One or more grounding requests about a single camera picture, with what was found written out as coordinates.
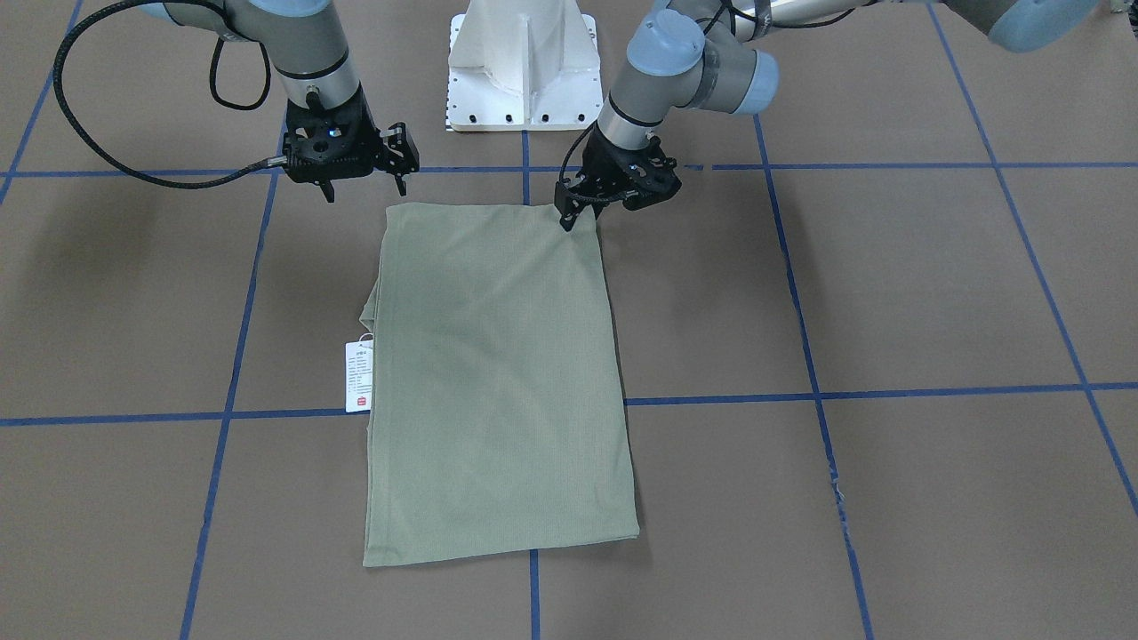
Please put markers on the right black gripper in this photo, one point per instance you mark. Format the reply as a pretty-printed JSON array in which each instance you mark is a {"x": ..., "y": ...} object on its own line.
[{"x": 397, "y": 148}]

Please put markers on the olive green long-sleeve shirt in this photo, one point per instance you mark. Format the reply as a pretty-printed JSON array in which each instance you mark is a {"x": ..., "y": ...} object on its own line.
[{"x": 497, "y": 422}]

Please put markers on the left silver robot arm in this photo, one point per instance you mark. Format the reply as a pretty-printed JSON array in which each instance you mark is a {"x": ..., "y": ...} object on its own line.
[{"x": 738, "y": 57}]

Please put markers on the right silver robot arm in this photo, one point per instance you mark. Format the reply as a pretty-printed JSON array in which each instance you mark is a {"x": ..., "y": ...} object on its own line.
[{"x": 304, "y": 41}]

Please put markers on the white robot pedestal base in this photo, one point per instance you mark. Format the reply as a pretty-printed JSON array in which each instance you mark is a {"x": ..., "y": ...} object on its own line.
[{"x": 523, "y": 66}]

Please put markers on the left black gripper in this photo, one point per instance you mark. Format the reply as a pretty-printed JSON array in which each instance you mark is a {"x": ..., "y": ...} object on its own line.
[{"x": 606, "y": 162}]

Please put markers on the white shirt price tag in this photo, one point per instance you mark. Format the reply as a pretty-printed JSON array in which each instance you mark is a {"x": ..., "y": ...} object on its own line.
[{"x": 358, "y": 374}]

